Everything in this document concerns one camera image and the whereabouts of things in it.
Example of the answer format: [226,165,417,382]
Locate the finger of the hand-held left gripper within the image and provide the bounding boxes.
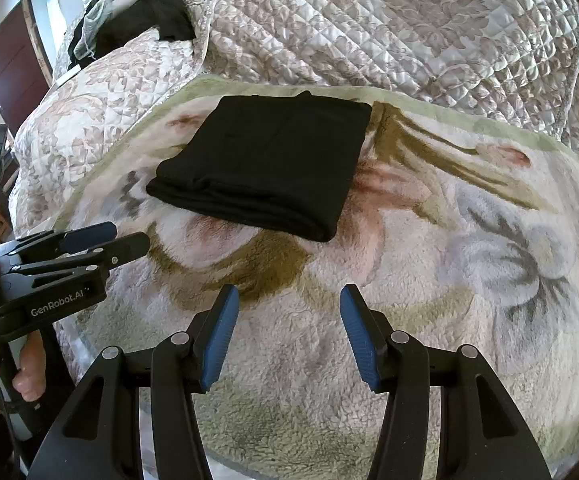
[16,222,118,262]
[11,232,151,282]

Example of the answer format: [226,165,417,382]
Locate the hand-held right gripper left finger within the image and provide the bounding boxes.
[29,283,240,480]

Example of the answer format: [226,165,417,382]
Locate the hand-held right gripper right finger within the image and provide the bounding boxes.
[339,283,553,480]

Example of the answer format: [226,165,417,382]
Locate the black pants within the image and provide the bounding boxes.
[146,91,373,244]

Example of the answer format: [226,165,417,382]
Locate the person's left hand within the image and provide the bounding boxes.
[0,340,48,415]

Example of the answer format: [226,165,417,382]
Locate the floral fleece blanket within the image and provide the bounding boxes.
[52,76,579,480]

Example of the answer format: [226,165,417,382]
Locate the dark red door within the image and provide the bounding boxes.
[0,7,53,126]

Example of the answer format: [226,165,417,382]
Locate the pale sheer garment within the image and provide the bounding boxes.
[72,0,146,61]

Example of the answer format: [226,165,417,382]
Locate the black garment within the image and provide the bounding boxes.
[68,0,196,61]

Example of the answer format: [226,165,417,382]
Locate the quilted floral bedspread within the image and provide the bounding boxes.
[6,0,579,241]

